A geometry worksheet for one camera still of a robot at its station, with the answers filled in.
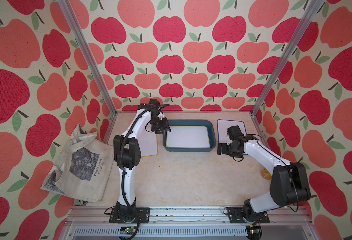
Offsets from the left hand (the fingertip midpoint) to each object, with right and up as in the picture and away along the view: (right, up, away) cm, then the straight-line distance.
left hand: (169, 132), depth 91 cm
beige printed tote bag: (-47, -20, -11) cm, 52 cm away
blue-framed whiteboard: (+41, +5, +25) cm, 48 cm away
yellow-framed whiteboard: (-16, -7, +13) cm, 22 cm away
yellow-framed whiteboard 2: (+14, -4, +14) cm, 20 cm away
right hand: (+35, -14, -1) cm, 37 cm away
